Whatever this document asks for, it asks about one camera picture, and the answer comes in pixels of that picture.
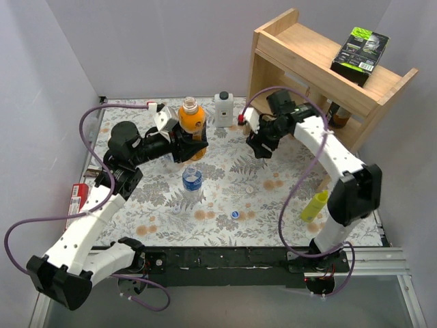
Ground dark jar on shelf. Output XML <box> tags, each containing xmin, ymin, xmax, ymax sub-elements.
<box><xmin>326</xmin><ymin>102</ymin><xmax>352</xmax><ymax>128</ymax></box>

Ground wooden shelf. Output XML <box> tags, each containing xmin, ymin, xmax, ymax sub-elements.
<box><xmin>246</xmin><ymin>8</ymin><xmax>418</xmax><ymax>152</ymax></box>

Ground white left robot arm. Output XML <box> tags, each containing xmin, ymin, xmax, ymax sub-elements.
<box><xmin>26</xmin><ymin>121</ymin><xmax>208</xmax><ymax>310</ymax></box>

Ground small clear bottle at wall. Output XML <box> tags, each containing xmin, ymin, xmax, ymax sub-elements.
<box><xmin>85</xmin><ymin>117</ymin><xmax>98</xmax><ymax>143</ymax></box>

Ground chocolate bar wrapper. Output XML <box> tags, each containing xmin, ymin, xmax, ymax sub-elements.
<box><xmin>83</xmin><ymin>167</ymin><xmax>102</xmax><ymax>178</ymax></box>

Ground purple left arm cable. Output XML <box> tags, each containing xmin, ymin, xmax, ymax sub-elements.
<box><xmin>3</xmin><ymin>102</ymin><xmax>171</xmax><ymax>312</ymax></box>

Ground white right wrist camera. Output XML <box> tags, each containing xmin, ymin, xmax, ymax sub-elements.
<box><xmin>237</xmin><ymin>107</ymin><xmax>259</xmax><ymax>134</ymax></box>

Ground yellow squeeze bottle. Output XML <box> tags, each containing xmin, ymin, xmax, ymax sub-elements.
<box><xmin>300</xmin><ymin>190</ymin><xmax>328</xmax><ymax>223</ymax></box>

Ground white square lotion bottle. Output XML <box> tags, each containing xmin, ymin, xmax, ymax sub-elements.
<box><xmin>214</xmin><ymin>91</ymin><xmax>234</xmax><ymax>128</ymax></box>

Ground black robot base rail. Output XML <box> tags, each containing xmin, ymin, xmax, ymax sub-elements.
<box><xmin>119</xmin><ymin>247</ymin><xmax>352</xmax><ymax>288</ymax></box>

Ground black green product box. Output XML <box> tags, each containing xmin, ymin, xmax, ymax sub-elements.
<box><xmin>330</xmin><ymin>27</ymin><xmax>390</xmax><ymax>87</ymax></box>

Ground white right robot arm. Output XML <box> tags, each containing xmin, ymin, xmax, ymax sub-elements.
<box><xmin>238</xmin><ymin>86</ymin><xmax>382</xmax><ymax>272</ymax></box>

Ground blue label water bottle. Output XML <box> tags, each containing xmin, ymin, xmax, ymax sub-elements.
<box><xmin>182</xmin><ymin>165</ymin><xmax>203</xmax><ymax>202</ymax></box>

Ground orange juice bottle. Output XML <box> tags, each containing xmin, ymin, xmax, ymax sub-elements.
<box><xmin>178</xmin><ymin>96</ymin><xmax>207</xmax><ymax>141</ymax></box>

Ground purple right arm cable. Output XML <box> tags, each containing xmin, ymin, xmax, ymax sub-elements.
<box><xmin>244</xmin><ymin>85</ymin><xmax>356</xmax><ymax>297</ymax></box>

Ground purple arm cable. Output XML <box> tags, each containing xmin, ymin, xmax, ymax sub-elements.
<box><xmin>3</xmin><ymin>102</ymin><xmax>171</xmax><ymax>312</ymax></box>
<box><xmin>244</xmin><ymin>85</ymin><xmax>356</xmax><ymax>297</ymax></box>

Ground red snack box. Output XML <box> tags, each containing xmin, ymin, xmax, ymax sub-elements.
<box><xmin>68</xmin><ymin>183</ymin><xmax>89</xmax><ymax>217</ymax></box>

